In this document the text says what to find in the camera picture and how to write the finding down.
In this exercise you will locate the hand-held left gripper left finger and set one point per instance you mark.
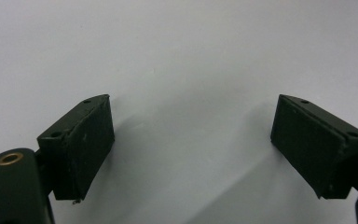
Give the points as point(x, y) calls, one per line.
point(80, 146)

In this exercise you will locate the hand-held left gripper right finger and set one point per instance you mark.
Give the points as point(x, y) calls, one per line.
point(313, 146)

